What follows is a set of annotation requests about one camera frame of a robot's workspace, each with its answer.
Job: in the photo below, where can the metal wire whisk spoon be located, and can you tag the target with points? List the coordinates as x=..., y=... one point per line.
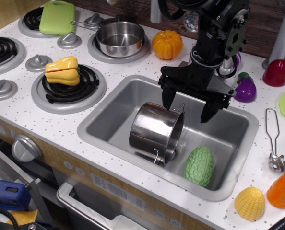
x=275, y=161

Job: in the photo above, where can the yellow toy corn piece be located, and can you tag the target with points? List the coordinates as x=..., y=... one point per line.
x=250, y=204

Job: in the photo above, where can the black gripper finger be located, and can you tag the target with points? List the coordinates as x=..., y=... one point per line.
x=168, y=95
x=211, y=108

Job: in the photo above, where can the orange toy carrot piece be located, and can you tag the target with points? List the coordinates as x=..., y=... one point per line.
x=276, y=193

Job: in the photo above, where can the green plastic cutting board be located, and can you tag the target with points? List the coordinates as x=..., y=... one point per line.
x=56, y=18

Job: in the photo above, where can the front left stove burner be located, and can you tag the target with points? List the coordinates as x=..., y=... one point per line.
x=12, y=54

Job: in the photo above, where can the orange toy pumpkin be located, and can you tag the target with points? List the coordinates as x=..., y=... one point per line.
x=167, y=44

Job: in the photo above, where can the grey faucet post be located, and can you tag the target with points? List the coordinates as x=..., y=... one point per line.
x=228, y=67

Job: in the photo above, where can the yellow toy bell pepper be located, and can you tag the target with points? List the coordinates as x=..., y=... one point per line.
x=63, y=71

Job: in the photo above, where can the grey oven dial knob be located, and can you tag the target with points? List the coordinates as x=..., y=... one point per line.
x=24, y=149

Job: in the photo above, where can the back left stove burner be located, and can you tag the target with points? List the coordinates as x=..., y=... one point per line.
x=29, y=24

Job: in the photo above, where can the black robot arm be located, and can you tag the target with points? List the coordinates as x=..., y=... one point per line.
x=221, y=35

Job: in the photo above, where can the grey metal pole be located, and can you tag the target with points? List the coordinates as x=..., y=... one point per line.
x=278, y=51
x=155, y=13

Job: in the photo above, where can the steel saucepan with handle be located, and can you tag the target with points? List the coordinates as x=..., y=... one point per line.
x=114, y=37

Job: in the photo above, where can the silver oven door handle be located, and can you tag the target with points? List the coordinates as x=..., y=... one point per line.
x=120, y=222

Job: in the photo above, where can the grey stove knob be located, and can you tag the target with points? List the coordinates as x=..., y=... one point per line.
x=93, y=22
x=37, y=63
x=69, y=41
x=8, y=89

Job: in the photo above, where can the front right stove burner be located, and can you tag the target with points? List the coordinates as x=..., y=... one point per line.
x=63, y=99

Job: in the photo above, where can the blue clamp tool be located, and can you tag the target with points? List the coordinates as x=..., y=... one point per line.
x=14, y=196

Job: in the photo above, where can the red toy pepper piece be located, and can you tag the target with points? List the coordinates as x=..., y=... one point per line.
x=275, y=73

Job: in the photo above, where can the purple toy eggplant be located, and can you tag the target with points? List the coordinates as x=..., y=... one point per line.
x=246, y=91

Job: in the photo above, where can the tall steel pot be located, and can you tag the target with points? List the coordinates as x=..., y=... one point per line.
x=155, y=132

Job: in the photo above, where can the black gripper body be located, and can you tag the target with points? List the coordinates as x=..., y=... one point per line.
x=196, y=81

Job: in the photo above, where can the green bitter melon toy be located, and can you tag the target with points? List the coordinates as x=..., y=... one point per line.
x=199, y=166

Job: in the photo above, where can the grey sink basin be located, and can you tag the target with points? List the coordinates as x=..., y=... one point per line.
x=229, y=135

